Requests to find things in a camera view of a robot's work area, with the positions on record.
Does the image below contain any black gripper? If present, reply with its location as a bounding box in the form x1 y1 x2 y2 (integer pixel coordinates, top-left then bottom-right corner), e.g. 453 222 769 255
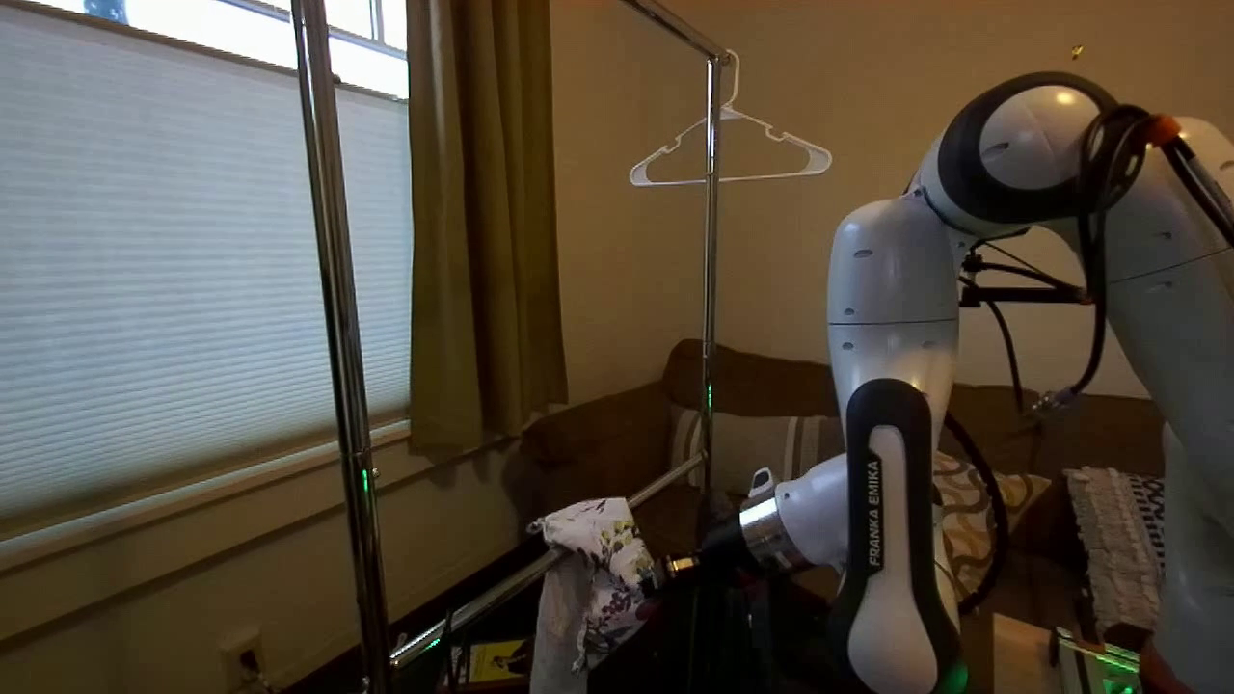
665 522 767 670

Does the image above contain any white tie-dye t-shirt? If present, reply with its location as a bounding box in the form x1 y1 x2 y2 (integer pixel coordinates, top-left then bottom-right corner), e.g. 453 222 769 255
533 496 656 694

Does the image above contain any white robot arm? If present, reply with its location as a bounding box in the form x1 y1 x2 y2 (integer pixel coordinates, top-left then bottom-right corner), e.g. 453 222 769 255
698 72 1234 694

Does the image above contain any yellow booklet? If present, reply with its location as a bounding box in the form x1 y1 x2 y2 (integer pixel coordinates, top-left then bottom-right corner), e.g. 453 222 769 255
461 641 528 689

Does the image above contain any patterned throw pillow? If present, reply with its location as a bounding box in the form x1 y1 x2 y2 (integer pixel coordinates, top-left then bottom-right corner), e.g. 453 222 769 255
934 455 1048 600

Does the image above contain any brown sofa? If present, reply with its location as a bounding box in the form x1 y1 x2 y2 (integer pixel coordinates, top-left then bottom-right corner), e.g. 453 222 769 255
505 341 1163 694

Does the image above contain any olive green curtain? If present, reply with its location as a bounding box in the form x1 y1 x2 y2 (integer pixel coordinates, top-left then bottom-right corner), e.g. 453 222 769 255
403 0 566 455

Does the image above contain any white knitted blanket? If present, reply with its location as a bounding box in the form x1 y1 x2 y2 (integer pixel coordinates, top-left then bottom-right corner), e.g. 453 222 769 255
1063 467 1163 629

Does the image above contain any white plastic clothes hanger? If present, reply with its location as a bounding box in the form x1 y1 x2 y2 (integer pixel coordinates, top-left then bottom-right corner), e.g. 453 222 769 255
628 49 832 189

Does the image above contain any white cellular window blind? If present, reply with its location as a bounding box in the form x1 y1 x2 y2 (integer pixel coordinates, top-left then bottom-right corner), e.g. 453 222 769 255
0 0 416 522

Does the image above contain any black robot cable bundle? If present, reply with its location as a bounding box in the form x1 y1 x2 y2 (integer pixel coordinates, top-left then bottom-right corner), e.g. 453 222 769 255
942 105 1234 616

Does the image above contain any chrome garment rack frame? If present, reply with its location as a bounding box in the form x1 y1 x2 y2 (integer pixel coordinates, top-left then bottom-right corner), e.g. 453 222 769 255
284 0 744 694

